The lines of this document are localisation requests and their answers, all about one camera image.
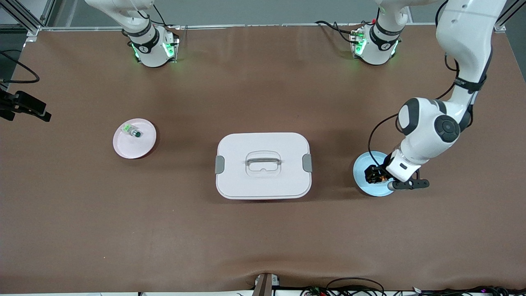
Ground light blue round plate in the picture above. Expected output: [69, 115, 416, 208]
[353, 151, 397, 197]

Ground white lidded storage box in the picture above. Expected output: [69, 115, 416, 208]
[215, 132, 313, 201]

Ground pink round plate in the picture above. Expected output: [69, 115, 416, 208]
[113, 118, 157, 160]

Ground brown table cover cloth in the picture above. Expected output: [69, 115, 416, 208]
[0, 24, 526, 294]

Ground aluminium frame strut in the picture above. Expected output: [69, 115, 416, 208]
[0, 0, 56, 35]
[493, 0, 526, 33]

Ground black looped cable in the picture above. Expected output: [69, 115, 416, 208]
[327, 277, 385, 296]

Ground grey box lid handle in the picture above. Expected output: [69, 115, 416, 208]
[246, 155, 282, 166]

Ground tangled cable bundle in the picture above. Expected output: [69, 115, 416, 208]
[300, 285, 526, 296]

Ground black left arm base cable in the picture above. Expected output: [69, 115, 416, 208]
[316, 20, 364, 46]

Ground black arm base cable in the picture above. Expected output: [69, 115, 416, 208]
[140, 4, 181, 31]
[316, 20, 364, 46]

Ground black right arm base cable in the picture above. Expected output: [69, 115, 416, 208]
[140, 4, 181, 31]

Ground aluminium camera mount post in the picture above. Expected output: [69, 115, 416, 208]
[251, 273, 281, 296]

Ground metal table edge rail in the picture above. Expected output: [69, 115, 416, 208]
[39, 23, 500, 31]

